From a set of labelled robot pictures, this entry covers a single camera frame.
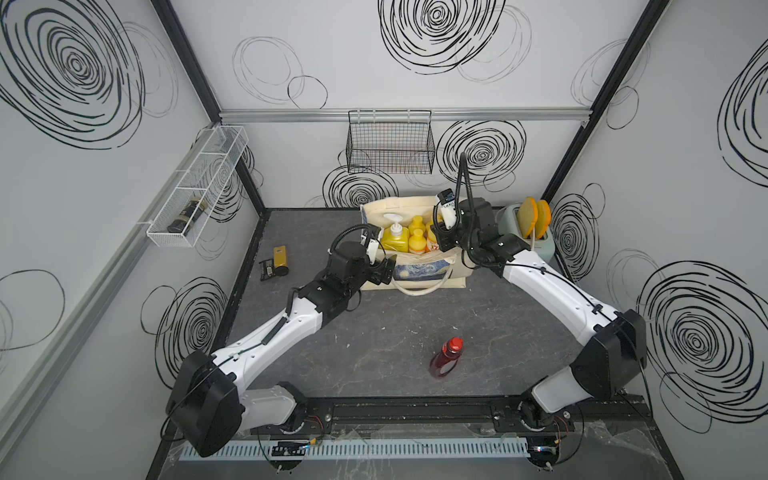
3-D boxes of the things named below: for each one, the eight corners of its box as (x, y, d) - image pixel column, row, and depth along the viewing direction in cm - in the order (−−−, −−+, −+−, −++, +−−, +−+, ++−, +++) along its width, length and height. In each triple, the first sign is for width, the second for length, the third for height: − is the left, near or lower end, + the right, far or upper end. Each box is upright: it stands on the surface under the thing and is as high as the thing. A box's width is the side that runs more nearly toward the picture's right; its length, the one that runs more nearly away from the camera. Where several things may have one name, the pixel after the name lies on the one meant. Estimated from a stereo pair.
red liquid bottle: (435, 382, 81) (446, 360, 67) (429, 369, 83) (437, 345, 69) (454, 372, 83) (468, 348, 68) (447, 359, 85) (459, 334, 70)
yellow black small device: (263, 281, 102) (258, 273, 98) (264, 256, 109) (259, 248, 105) (288, 276, 103) (285, 268, 99) (288, 252, 110) (284, 244, 106)
